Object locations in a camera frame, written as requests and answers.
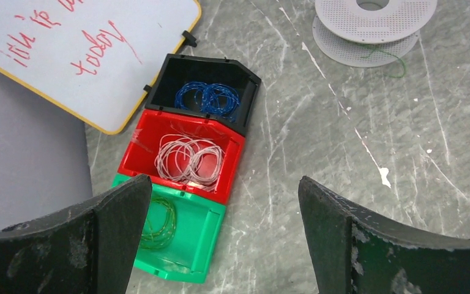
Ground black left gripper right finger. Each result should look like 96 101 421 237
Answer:
298 177 470 293

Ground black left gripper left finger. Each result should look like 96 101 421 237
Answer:
0 175 152 293

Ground white perforated filament spool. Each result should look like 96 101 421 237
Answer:
312 0 438 68

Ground green storage bin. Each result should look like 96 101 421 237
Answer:
134 184 226 284

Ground red storage bin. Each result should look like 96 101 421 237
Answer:
117 110 245 205

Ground whiteboard with red writing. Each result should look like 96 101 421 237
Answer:
0 1 202 134

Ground black storage bin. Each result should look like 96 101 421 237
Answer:
144 54 261 136

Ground green cable coil in bin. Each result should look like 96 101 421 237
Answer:
140 194 178 251

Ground white cable coil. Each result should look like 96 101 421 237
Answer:
154 134 226 192

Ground blue cable coil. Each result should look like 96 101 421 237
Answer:
173 81 241 123

